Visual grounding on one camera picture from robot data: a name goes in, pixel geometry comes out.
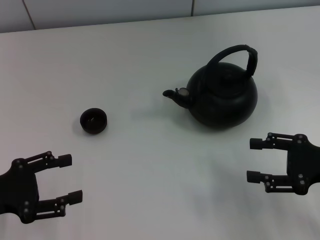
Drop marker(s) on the black round teapot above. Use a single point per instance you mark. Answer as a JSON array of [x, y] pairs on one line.
[[225, 105]]

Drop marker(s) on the small black teacup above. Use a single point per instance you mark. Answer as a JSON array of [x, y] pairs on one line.
[[93, 121]]

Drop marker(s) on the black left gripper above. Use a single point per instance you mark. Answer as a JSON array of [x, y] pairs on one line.
[[20, 190]]

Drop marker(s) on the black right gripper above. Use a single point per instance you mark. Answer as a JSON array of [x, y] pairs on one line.
[[305, 162]]

